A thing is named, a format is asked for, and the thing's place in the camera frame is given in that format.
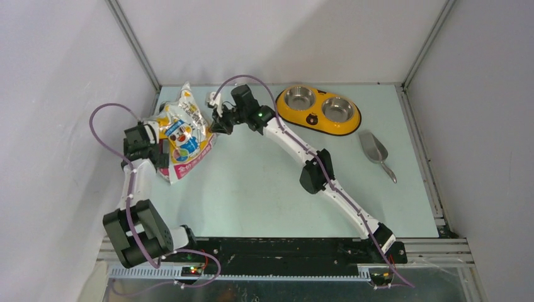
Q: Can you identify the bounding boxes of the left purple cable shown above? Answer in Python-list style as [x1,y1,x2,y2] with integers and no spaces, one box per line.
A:
[88,102,222,297]

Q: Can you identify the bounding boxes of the purple cable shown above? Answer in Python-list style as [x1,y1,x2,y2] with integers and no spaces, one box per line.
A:
[88,102,222,297]
[212,74,416,289]

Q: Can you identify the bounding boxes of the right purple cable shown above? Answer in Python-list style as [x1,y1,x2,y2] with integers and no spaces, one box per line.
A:
[212,74,416,289]

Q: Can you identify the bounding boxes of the metal food scoop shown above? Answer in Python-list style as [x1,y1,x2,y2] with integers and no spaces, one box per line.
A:
[358,130,397,184]

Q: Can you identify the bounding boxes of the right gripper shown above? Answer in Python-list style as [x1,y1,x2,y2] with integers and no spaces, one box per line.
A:
[208,103,247,136]

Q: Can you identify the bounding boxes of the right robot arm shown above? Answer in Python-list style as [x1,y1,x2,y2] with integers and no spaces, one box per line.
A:
[206,84,396,263]

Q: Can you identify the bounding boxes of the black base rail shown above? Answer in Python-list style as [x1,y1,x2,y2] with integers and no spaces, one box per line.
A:
[158,237,407,278]

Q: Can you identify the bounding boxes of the yellow double pet bowl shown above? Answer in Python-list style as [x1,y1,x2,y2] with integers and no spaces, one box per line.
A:
[276,85,362,137]

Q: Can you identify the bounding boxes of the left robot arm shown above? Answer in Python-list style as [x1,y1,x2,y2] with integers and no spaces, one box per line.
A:
[103,121,199,269]

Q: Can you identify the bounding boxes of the pet food bag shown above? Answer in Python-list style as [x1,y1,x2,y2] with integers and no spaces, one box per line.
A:
[142,82,216,184]

